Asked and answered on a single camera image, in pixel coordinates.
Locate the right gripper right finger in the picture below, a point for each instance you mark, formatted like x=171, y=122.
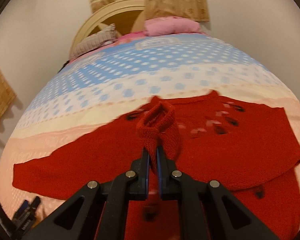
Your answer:
x=207, y=210

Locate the cream wooden headboard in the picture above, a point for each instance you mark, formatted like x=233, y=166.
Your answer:
x=128, y=16

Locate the pink pillow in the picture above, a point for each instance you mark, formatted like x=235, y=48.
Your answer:
x=170, y=25

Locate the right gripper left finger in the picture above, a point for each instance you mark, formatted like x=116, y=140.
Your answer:
x=97, y=210

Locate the pink blue dotted bedsheet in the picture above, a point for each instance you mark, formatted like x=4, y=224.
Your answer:
x=100, y=86

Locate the striped grey pillow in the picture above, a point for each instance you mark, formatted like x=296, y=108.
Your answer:
x=100, y=39

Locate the red knitted sweater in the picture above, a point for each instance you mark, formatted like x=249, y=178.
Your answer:
x=249, y=148

